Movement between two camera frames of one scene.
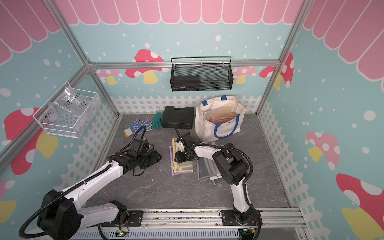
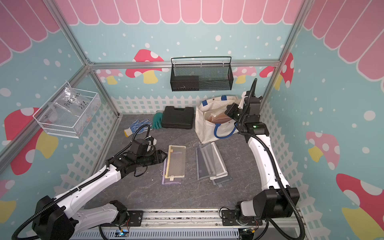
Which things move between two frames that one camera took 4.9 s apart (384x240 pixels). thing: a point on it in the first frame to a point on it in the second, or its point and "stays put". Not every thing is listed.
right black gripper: x=177 y=158 to x=230 y=111
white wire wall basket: x=69 y=114 stays put
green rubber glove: x=157 y=123 stays put
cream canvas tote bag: x=218 y=117 stays put
